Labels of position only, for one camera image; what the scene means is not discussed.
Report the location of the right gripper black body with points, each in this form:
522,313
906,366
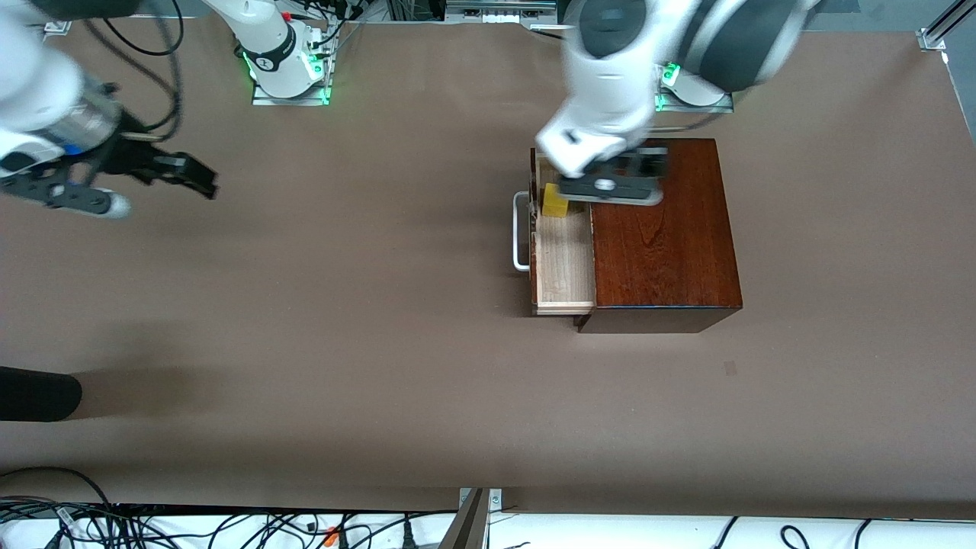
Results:
131,158

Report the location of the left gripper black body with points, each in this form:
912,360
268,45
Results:
639,163

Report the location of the yellow block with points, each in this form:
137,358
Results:
555,202

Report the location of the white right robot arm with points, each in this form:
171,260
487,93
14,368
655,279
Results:
30,84

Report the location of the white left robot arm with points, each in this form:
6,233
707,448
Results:
610,84

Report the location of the dark brown wooden cabinet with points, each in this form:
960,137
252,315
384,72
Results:
663,244

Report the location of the black rounded object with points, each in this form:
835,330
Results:
38,393

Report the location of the aluminium profile bar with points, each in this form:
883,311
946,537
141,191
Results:
953,17

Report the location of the dark slanted beam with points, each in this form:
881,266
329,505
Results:
467,526

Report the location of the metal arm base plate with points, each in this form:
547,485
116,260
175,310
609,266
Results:
698,110
290,101

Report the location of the metal corner bracket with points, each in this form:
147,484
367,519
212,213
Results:
932,40
57,28

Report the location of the metal table edge bracket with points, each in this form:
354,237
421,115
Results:
496,503

